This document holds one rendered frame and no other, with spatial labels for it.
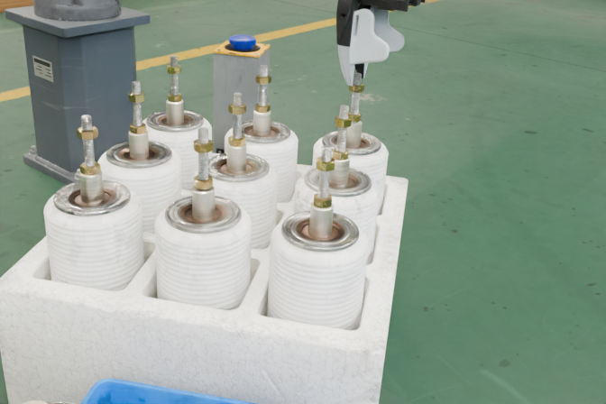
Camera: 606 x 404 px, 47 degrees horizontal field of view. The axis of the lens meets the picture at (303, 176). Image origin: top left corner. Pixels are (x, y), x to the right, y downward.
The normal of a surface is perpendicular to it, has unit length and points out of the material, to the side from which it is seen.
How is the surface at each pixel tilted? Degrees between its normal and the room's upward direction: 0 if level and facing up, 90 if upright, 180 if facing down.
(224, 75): 90
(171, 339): 90
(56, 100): 90
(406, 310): 0
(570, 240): 0
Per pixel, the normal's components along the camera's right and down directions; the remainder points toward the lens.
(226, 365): -0.19, 0.40
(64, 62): 0.11, 0.43
